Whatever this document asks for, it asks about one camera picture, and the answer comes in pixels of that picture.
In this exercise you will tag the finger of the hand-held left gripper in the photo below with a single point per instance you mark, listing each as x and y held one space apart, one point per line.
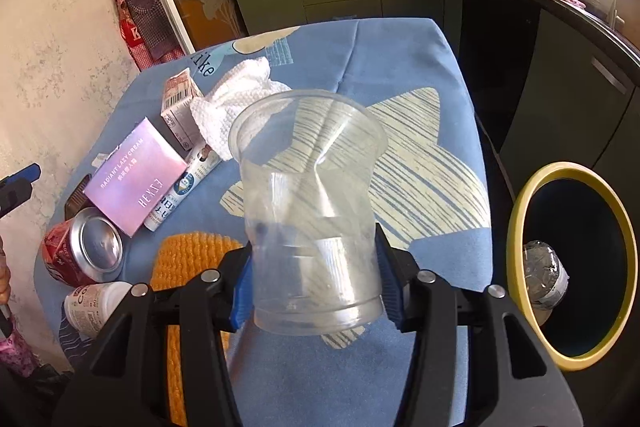
22 177

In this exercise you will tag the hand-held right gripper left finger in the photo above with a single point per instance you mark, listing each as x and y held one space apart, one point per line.
240 293

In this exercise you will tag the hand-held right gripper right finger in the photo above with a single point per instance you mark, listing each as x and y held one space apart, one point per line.
392 292

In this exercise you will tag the orange corrugated sponge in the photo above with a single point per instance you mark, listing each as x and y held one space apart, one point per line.
190 252

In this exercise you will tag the clear plastic cup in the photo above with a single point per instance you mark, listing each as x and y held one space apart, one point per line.
310 257

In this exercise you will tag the white toothpaste tube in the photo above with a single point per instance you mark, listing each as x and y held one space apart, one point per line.
175 197

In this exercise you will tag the yellow-rimmed bin with black bag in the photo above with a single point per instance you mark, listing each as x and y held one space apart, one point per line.
515 227

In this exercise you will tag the small white drink bottle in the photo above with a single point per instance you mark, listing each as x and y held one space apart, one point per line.
90 307

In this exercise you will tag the small pink drink carton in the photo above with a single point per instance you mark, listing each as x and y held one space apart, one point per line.
177 97

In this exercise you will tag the person's left forearm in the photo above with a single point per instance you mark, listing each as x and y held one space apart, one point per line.
17 347

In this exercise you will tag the white paper strip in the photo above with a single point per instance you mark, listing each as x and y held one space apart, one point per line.
102 158

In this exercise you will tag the red soda can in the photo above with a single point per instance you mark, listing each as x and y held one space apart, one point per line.
60 252

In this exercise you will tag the pink cardboard box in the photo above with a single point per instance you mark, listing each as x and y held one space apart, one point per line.
132 177

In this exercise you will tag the clear plastic bottle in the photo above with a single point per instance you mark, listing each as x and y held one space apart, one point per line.
542 272

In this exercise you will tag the white paper towel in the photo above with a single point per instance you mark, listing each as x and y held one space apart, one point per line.
225 107

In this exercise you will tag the blue star-print tablecloth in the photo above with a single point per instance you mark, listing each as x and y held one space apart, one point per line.
400 82

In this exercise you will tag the black bag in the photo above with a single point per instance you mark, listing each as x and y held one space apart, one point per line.
30 397

